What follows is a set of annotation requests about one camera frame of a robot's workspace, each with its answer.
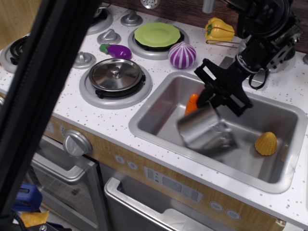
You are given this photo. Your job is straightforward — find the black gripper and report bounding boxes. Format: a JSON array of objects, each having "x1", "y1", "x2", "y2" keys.
[{"x1": 194, "y1": 59, "x2": 253, "y2": 116}]

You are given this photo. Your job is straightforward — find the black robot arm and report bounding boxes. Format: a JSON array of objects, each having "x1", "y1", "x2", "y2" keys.
[{"x1": 195, "y1": 0, "x2": 303, "y2": 116}]

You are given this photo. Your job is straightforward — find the silver sink basin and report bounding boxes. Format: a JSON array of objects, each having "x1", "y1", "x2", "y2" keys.
[{"x1": 129, "y1": 72, "x2": 308, "y2": 193}]

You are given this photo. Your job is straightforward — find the stainless steel pot lid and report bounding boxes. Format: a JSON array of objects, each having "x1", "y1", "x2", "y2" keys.
[{"x1": 88, "y1": 58, "x2": 143, "y2": 92}]

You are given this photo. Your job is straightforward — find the small steel pot on burner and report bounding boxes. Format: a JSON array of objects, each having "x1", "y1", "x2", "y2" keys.
[{"x1": 94, "y1": 7, "x2": 108, "y2": 18}]

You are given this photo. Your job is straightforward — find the orange toy carrot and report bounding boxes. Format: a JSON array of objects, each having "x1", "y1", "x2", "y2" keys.
[{"x1": 184, "y1": 93, "x2": 199, "y2": 116}]

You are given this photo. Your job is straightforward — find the silver toy faucet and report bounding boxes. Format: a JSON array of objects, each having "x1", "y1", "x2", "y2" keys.
[{"x1": 202, "y1": 0, "x2": 296, "y2": 80}]

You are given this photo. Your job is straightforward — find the purple striped toy onion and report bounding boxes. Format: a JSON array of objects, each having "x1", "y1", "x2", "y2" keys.
[{"x1": 168, "y1": 41, "x2": 196, "y2": 69}]

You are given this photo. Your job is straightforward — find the yellow toy bell pepper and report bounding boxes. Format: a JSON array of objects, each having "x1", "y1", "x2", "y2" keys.
[{"x1": 205, "y1": 17, "x2": 235, "y2": 43}]

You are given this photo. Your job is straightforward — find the yellow toy corn piece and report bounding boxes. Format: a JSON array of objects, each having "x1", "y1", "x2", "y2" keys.
[{"x1": 254, "y1": 132, "x2": 277, "y2": 156}]

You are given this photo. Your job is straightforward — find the green toy plate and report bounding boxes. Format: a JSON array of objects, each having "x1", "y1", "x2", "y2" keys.
[{"x1": 134, "y1": 22, "x2": 181, "y2": 48}]

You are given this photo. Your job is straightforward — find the purple toy eggplant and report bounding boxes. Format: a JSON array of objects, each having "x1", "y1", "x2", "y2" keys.
[{"x1": 99, "y1": 44, "x2": 132, "y2": 60}]

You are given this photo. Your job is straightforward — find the silver slotted spoon head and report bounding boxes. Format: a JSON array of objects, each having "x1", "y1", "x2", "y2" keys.
[{"x1": 140, "y1": 0, "x2": 161, "y2": 10}]

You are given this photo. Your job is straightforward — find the grey stove knob back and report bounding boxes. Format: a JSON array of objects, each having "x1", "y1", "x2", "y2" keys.
[{"x1": 120, "y1": 11, "x2": 143, "y2": 27}]

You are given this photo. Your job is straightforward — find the grey stove knob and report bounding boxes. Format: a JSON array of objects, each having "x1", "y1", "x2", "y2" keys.
[
  {"x1": 97, "y1": 29, "x2": 121, "y2": 44},
  {"x1": 120, "y1": 11, "x2": 143, "y2": 27},
  {"x1": 73, "y1": 51, "x2": 96, "y2": 69}
]

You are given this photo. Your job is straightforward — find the grey stove knob upper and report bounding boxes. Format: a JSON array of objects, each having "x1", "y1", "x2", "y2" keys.
[{"x1": 97, "y1": 29, "x2": 121, "y2": 44}]

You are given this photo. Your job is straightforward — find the grey stove knob middle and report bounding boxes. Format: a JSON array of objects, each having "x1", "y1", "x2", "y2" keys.
[{"x1": 73, "y1": 51, "x2": 96, "y2": 69}]

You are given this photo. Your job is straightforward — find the silver oven knob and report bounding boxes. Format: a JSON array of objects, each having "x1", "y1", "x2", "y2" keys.
[{"x1": 63, "y1": 129, "x2": 92, "y2": 157}]

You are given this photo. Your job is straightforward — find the black coil burner left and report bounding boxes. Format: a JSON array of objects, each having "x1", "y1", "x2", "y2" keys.
[{"x1": 10, "y1": 36, "x2": 28, "y2": 65}]

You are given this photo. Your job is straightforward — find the blue clamp tool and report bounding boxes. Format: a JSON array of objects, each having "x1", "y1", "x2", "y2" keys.
[{"x1": 12, "y1": 183, "x2": 43, "y2": 212}]

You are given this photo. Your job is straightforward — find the yellow cloth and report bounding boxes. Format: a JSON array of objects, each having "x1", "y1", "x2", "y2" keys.
[{"x1": 20, "y1": 210, "x2": 49, "y2": 228}]

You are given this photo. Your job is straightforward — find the dishwasher door with handle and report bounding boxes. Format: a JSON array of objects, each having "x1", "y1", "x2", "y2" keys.
[{"x1": 104, "y1": 177, "x2": 231, "y2": 231}]

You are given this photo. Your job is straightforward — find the black camera frame bar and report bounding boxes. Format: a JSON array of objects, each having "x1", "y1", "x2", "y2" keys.
[{"x1": 0, "y1": 0, "x2": 100, "y2": 218}]

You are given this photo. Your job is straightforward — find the oven door with handle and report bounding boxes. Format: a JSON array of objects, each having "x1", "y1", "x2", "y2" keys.
[{"x1": 26, "y1": 136, "x2": 109, "y2": 231}]

